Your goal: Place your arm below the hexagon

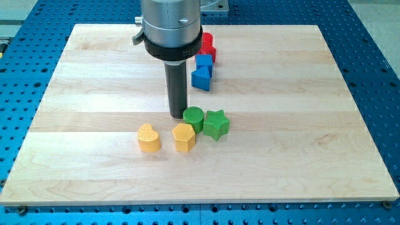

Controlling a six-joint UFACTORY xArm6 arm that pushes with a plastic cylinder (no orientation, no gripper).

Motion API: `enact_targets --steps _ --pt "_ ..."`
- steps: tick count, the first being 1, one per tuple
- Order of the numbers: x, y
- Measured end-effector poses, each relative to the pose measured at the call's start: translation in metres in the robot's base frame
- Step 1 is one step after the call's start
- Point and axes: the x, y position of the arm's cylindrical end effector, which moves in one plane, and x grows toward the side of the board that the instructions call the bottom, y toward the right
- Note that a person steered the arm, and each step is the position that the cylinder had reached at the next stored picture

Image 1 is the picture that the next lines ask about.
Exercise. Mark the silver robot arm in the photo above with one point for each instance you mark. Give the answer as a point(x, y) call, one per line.
point(170, 29)

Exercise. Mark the yellow hexagon block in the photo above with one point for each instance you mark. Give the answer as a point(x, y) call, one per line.
point(184, 137)

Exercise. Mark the green cylinder block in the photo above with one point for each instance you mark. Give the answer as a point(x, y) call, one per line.
point(195, 117)

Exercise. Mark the green star block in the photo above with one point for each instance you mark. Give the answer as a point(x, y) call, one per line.
point(216, 124)

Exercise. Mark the blue triangle block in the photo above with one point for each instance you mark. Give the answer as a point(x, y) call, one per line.
point(201, 79)

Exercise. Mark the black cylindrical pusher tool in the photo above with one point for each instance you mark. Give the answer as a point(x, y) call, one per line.
point(176, 80)

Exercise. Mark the blue cube block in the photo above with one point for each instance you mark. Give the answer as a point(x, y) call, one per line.
point(205, 60)

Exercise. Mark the yellow heart block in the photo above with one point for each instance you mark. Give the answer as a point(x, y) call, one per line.
point(148, 139)

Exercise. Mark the red star block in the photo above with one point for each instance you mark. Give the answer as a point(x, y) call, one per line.
point(208, 48)

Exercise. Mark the red cylinder block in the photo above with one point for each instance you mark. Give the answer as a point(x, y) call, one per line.
point(207, 38)

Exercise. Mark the wooden board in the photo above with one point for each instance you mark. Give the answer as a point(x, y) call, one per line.
point(296, 134)

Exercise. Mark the metal base plate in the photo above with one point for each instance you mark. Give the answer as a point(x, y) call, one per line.
point(215, 6)

